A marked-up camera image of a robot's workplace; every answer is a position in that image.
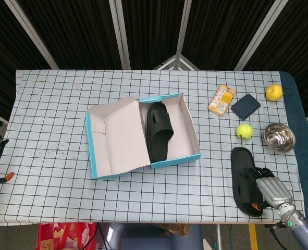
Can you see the yellow tennis ball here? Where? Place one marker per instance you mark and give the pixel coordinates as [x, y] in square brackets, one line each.
[245, 131]

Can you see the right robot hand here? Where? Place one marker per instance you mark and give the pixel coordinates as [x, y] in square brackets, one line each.
[272, 191]

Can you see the white grid tablecloth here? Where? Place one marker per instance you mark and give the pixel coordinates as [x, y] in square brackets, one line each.
[52, 117]

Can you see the yellow lemon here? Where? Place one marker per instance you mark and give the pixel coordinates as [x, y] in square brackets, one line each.
[274, 92]

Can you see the red patterned bag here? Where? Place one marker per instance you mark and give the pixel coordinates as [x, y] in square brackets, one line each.
[65, 237]

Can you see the light blue shoe box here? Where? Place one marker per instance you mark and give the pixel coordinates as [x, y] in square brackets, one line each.
[122, 135]

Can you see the metal table leg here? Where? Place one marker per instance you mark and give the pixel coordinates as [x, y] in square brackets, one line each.
[219, 237]

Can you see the white screen frame post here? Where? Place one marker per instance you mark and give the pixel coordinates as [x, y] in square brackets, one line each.
[30, 34]
[260, 34]
[183, 34]
[120, 34]

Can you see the dark blue wallet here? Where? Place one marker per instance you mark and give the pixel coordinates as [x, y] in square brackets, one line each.
[245, 106]

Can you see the black slipper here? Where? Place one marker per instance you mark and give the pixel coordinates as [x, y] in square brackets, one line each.
[157, 140]
[241, 166]

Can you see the yellow retail blister package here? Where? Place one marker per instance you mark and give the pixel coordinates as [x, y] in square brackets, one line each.
[221, 100]

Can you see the triangular metal screen foot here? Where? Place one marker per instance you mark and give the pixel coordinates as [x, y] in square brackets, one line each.
[176, 62]

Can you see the stainless steel bowl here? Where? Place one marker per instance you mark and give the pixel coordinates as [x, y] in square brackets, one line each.
[280, 136]

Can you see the dark blue table pad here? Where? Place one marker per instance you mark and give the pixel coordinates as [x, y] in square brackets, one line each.
[299, 125]

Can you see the brown paper bag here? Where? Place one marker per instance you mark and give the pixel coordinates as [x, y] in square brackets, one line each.
[173, 229]

